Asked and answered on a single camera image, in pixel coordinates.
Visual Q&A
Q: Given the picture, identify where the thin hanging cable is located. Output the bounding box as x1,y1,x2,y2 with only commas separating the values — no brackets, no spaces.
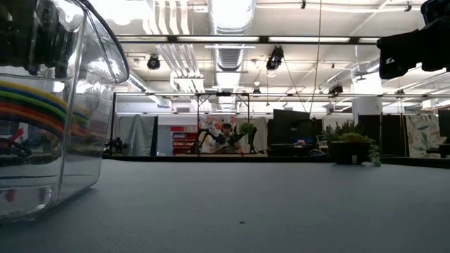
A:
308,0,323,114

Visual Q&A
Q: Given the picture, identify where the large black monitor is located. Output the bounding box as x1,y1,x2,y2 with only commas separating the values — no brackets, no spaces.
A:
266,108,323,157

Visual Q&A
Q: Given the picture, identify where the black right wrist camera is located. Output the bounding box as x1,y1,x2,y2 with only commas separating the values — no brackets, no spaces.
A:
420,0,450,25

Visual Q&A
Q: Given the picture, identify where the leaf patterned panel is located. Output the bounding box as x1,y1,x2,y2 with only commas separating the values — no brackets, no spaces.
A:
405,114,440,158

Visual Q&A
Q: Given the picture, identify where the black overhead camera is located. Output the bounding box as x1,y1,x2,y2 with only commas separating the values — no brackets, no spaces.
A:
265,45,285,71

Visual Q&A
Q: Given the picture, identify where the black aluminium table frame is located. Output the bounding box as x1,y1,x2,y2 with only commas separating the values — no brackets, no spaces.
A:
101,155,450,169

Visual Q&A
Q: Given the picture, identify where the red measuring cup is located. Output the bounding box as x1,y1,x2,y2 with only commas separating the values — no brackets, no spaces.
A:
0,100,89,136

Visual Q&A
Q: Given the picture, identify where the clear plastic basket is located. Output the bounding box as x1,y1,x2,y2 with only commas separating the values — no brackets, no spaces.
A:
0,0,130,225

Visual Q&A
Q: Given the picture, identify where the green measuring cup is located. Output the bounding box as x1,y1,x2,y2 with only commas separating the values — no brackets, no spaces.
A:
0,89,89,126

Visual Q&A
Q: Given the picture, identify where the floral patterned cloth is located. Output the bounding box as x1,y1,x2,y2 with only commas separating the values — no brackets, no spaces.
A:
198,115,238,141

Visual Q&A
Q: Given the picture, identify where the round black spotlight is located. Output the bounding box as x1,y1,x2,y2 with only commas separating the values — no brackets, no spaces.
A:
146,54,162,71

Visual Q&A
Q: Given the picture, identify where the grey cloth cover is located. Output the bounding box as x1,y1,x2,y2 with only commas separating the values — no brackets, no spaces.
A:
115,115,159,157

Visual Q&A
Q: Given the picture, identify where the black rig crossbar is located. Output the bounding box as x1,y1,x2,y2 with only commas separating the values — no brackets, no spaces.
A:
115,34,380,45

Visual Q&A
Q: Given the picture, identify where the potted succulent plant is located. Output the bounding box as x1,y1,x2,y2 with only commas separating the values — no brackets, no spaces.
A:
320,119,383,168

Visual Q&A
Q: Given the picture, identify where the black background rig frame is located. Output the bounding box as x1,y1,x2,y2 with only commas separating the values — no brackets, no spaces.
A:
195,91,252,155

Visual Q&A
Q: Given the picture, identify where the leafy background plant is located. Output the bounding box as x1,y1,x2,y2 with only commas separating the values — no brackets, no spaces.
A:
238,122,258,154

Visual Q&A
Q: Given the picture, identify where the yellow measuring cup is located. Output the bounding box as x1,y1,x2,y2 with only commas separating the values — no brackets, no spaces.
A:
0,79,70,110

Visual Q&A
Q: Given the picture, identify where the red shelf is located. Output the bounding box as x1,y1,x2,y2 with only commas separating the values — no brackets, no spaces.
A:
170,125,196,155

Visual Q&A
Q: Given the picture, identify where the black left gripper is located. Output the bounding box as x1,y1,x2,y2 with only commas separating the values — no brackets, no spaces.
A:
0,0,77,78

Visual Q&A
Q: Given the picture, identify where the black partition panel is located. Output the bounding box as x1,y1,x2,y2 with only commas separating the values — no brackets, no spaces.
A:
357,114,406,157

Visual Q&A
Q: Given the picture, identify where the person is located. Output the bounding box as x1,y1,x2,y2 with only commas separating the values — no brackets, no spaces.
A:
210,122,244,154

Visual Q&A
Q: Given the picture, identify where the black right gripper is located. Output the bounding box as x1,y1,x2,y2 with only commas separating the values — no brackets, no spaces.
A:
375,17,450,81

